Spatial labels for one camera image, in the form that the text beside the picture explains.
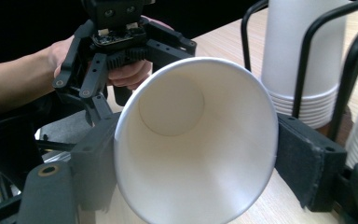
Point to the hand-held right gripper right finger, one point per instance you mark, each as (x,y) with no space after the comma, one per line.
(307,168)

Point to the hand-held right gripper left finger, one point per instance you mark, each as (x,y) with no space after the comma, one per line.
(94,168)

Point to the wooden base black rod rack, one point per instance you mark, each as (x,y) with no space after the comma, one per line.
(303,71)

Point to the single white paper cup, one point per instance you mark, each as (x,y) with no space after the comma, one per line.
(199,155)

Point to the dark metal stand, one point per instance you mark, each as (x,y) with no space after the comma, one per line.
(56,145)

